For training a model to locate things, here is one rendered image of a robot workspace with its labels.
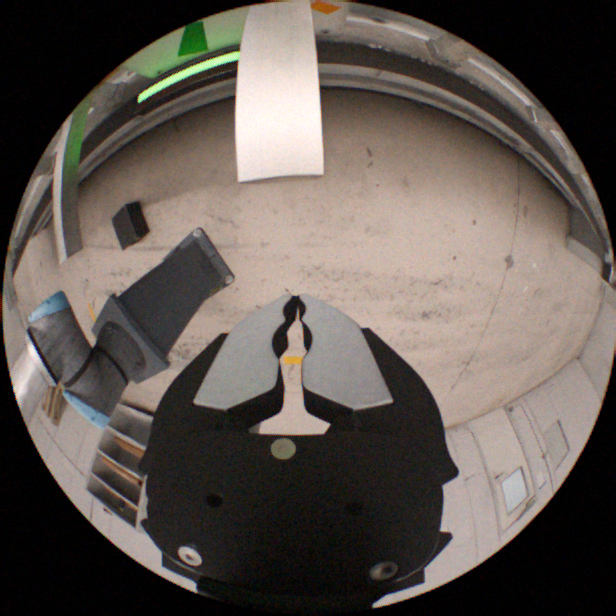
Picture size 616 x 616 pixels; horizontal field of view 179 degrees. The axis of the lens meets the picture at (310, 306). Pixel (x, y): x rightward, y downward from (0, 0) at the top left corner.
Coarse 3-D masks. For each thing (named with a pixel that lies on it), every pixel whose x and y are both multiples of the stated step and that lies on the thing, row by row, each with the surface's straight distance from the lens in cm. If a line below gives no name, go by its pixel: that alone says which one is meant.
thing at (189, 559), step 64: (192, 448) 6; (256, 448) 6; (320, 448) 5; (384, 448) 6; (192, 512) 6; (256, 512) 5; (320, 512) 5; (384, 512) 5; (192, 576) 7; (256, 576) 5; (320, 576) 5; (384, 576) 6
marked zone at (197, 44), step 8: (192, 24) 30; (200, 24) 30; (184, 32) 31; (192, 32) 31; (200, 32) 32; (184, 40) 33; (192, 40) 33; (200, 40) 33; (184, 48) 34; (192, 48) 34; (200, 48) 34
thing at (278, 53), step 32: (288, 0) 15; (256, 32) 12; (288, 32) 11; (256, 64) 10; (288, 64) 10; (256, 96) 9; (288, 96) 9; (320, 96) 9; (256, 128) 8; (288, 128) 8; (320, 128) 8; (256, 160) 8; (288, 160) 8; (320, 160) 8
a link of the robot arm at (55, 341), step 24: (48, 312) 53; (72, 312) 58; (48, 336) 54; (72, 336) 55; (24, 360) 56; (48, 360) 53; (72, 360) 55; (24, 384) 56; (48, 384) 58; (24, 408) 57
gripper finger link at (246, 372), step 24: (264, 312) 11; (288, 312) 11; (240, 336) 9; (264, 336) 9; (216, 360) 9; (240, 360) 8; (264, 360) 8; (216, 384) 8; (240, 384) 7; (264, 384) 7; (216, 408) 7; (240, 408) 7; (264, 408) 8
